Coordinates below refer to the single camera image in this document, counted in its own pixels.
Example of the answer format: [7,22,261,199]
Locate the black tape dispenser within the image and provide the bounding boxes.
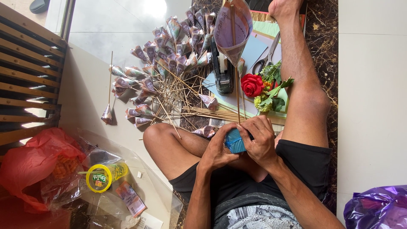
[210,38,235,95]

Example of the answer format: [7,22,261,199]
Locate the red plastic bag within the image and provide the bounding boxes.
[0,127,87,214]

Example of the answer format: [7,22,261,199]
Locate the person's left hand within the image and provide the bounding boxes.
[198,122,238,172]

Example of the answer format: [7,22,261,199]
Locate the large banknote cone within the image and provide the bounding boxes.
[213,0,254,125]

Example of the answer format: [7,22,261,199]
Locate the green yellow artificial flower sprig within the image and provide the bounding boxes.
[253,60,295,113]

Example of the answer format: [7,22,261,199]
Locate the white paper label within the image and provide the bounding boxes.
[136,212,164,229]

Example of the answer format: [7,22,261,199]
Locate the grey printed shirt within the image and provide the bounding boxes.
[212,192,302,229]

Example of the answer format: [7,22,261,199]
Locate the crumpled white tissue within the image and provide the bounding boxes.
[120,215,141,229]

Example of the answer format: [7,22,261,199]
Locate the person's right leg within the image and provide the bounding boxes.
[268,0,332,149]

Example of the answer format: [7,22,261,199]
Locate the wooden slatted bench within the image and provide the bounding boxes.
[0,3,68,159]

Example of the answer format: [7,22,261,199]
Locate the stack of coloured paper sheets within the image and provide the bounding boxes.
[202,10,306,126]

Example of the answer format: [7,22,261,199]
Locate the dark grey sandal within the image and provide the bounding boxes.
[29,0,50,14]

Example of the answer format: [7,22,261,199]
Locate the pile of banknote cones on sticks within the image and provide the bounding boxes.
[110,6,220,140]

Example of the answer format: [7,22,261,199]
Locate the lone small banknote cone stick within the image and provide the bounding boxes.
[101,51,114,125]

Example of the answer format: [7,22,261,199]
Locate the red artificial rose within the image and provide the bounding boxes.
[240,73,265,98]

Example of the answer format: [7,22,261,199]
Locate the clear plastic bag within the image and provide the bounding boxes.
[40,128,184,229]

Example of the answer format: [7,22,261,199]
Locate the person's leg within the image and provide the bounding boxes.
[268,0,332,149]
[143,122,271,182]

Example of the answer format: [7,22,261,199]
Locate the person's right hand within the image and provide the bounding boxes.
[237,115,281,168]

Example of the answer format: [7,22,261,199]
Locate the black shorts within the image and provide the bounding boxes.
[169,139,333,217]

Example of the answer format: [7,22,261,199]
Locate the grey handled scissors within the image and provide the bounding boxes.
[251,31,282,75]

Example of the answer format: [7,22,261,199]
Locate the yellow lidded plastic drink cup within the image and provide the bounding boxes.
[78,162,129,193]

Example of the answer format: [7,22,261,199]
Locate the bundle of bare bamboo sticks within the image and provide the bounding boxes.
[181,105,255,124]

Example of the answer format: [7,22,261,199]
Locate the person's left leg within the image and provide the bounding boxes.
[143,122,271,182]

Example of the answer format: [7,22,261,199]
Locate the flat banknote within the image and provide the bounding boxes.
[115,181,147,218]

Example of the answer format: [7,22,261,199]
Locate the purple plastic bag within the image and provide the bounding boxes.
[343,185,407,229]

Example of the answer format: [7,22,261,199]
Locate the blue bundle with rubber band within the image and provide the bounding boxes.
[224,128,252,154]

